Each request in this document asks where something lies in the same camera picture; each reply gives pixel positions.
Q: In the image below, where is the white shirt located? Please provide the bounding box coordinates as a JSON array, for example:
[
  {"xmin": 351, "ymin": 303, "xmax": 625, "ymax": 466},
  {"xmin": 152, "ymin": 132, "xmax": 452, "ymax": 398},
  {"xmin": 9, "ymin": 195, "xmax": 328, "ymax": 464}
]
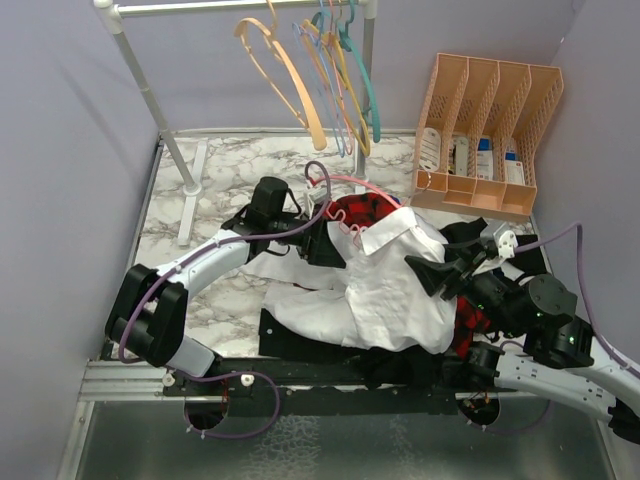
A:
[{"xmin": 241, "ymin": 207, "xmax": 456, "ymax": 354}]

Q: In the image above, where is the peach plastic file organizer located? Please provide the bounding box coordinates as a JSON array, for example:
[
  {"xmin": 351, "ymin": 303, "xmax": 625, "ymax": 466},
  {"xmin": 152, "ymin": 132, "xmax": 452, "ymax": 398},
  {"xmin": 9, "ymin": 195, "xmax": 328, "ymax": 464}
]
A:
[{"xmin": 410, "ymin": 53, "xmax": 564, "ymax": 222}]

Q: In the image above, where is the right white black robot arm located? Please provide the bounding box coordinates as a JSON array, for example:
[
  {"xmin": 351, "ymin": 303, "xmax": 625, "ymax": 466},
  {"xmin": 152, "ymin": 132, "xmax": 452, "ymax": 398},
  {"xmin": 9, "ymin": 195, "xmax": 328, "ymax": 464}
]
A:
[{"xmin": 405, "ymin": 233, "xmax": 639, "ymax": 443}]

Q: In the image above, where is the white metal clothes rack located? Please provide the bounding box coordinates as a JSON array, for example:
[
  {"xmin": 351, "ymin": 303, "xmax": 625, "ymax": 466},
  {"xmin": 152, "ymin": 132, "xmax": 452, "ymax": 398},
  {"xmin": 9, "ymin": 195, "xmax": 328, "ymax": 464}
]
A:
[{"xmin": 93, "ymin": 0, "xmax": 381, "ymax": 247}]

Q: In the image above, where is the red black plaid shirt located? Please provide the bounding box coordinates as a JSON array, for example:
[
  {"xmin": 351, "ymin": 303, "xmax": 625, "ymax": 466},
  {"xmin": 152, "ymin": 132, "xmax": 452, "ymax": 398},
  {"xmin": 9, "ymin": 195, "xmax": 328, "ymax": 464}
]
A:
[{"xmin": 292, "ymin": 193, "xmax": 494, "ymax": 360}]

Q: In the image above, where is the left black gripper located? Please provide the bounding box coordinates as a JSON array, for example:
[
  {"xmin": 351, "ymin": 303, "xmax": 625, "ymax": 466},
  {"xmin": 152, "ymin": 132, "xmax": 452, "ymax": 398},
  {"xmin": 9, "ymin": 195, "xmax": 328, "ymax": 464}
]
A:
[{"xmin": 268, "ymin": 209, "xmax": 346, "ymax": 267}]

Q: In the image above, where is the yellow hanger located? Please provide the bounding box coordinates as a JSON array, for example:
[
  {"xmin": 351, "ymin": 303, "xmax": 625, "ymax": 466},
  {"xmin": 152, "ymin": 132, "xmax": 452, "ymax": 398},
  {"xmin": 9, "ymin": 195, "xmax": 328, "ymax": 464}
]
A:
[{"xmin": 333, "ymin": 22, "xmax": 379, "ymax": 154}]

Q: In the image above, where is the teal hanger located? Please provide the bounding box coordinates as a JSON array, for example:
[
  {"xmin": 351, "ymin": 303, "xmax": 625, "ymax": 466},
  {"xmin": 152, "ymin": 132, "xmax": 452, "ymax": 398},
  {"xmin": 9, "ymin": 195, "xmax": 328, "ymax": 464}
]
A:
[{"xmin": 332, "ymin": 1, "xmax": 381, "ymax": 155}]

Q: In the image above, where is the white blue red box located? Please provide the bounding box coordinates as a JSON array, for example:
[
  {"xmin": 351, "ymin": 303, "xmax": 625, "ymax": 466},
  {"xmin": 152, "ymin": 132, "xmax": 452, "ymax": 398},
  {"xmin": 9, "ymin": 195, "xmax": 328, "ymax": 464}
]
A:
[{"xmin": 504, "ymin": 138, "xmax": 525, "ymax": 185}]

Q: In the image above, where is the black garment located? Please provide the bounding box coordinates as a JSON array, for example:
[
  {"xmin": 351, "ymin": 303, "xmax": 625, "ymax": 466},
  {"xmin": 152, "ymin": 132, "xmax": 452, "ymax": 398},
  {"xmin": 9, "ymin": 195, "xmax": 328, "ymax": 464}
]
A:
[
  {"xmin": 439, "ymin": 218, "xmax": 548, "ymax": 282},
  {"xmin": 259, "ymin": 309, "xmax": 443, "ymax": 389}
]

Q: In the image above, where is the white remote in organizer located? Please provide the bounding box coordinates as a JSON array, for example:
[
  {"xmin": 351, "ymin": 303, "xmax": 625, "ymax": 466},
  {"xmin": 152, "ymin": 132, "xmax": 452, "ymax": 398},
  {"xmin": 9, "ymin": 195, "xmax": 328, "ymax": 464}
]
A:
[{"xmin": 419, "ymin": 127, "xmax": 442, "ymax": 171}]

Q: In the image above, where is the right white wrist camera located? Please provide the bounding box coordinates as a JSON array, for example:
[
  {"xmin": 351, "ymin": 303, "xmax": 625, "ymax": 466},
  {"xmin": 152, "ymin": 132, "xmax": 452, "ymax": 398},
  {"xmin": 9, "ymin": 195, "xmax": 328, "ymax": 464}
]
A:
[{"xmin": 479, "ymin": 220, "xmax": 518, "ymax": 260}]

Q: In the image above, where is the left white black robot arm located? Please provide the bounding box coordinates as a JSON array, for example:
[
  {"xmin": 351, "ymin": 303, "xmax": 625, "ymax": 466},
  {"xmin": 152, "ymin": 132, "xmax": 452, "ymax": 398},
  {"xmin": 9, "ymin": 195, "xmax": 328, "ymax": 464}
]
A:
[{"xmin": 105, "ymin": 176, "xmax": 345, "ymax": 395}]

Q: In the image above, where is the cream orange hanger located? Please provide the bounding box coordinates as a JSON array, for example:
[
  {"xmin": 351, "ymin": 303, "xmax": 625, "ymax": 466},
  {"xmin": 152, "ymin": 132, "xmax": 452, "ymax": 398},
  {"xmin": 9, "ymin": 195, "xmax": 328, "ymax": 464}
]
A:
[{"xmin": 233, "ymin": 0, "xmax": 327, "ymax": 151}]

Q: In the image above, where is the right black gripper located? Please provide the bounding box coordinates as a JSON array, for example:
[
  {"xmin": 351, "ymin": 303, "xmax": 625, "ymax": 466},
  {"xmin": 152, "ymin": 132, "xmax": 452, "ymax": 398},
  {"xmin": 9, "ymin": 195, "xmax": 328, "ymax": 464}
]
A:
[{"xmin": 405, "ymin": 236, "xmax": 525, "ymax": 337}]

